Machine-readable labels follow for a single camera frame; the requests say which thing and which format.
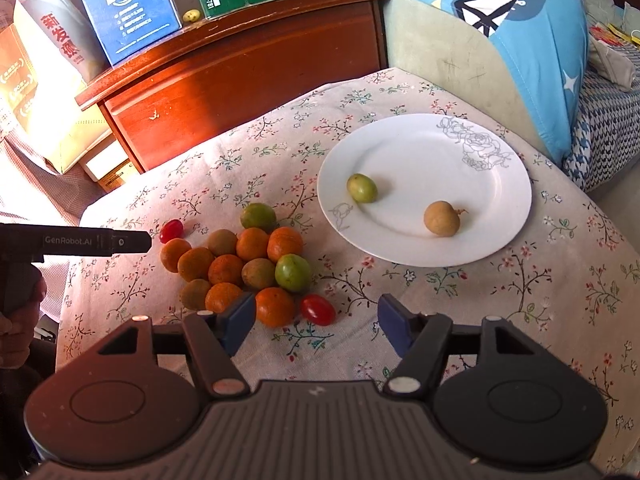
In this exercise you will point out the person's left hand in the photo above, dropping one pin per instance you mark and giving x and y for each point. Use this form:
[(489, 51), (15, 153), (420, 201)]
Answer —
[(15, 332)]

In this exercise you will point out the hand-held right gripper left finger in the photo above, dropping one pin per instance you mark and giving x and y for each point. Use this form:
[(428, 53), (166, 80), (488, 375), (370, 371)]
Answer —
[(240, 320)]

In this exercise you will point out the grey white cloth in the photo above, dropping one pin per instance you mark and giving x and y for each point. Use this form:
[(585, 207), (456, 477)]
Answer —
[(612, 60)]

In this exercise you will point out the red cherry tomato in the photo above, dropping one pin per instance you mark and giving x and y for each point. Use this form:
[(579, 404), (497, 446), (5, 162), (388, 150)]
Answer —
[(171, 230), (318, 309)]

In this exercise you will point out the small white box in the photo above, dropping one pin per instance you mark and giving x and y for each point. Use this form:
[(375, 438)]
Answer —
[(105, 165)]

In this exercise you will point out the orange printed carton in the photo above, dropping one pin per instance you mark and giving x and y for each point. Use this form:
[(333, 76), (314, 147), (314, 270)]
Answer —
[(20, 85)]

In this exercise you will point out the floral tablecloth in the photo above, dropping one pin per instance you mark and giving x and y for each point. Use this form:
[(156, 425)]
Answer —
[(450, 300)]

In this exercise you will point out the red and yellow packet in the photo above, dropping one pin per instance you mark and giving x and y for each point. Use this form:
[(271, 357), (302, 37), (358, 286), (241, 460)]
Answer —
[(607, 35)]

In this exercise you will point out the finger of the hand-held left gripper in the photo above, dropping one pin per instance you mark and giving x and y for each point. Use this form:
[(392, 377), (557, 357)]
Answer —
[(131, 243)]

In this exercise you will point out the white paper bag red print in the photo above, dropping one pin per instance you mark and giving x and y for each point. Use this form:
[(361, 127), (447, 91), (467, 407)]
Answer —
[(50, 25)]

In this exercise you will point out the checked pink cloth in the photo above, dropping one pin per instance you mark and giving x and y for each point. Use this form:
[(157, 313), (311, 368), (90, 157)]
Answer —
[(35, 185)]

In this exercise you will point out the red wooden nightstand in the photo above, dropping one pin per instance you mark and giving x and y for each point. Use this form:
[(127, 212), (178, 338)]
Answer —
[(240, 70)]

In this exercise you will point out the blue houndstooth bed sheet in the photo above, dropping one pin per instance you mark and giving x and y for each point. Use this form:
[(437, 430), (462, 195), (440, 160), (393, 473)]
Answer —
[(610, 125)]

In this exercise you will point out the blue cartoon cushion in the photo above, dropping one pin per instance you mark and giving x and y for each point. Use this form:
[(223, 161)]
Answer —
[(525, 60)]

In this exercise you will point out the small yellow spotted ball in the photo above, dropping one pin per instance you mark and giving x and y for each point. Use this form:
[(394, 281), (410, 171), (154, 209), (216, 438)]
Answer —
[(190, 15)]

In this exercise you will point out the pale green bed footboard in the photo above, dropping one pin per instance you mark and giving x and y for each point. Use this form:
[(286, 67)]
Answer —
[(450, 60)]

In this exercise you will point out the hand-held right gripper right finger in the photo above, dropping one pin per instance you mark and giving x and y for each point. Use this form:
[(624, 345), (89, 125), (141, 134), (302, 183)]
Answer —
[(392, 320)]

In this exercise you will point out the white plate with rose print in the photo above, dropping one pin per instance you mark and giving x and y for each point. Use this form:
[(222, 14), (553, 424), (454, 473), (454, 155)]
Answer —
[(425, 170)]

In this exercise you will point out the green plum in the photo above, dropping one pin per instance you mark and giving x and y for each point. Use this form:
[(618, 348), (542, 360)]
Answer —
[(293, 272), (258, 216), (362, 188)]

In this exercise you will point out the blue carton box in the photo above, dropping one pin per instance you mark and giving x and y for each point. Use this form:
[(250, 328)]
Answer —
[(130, 5)]

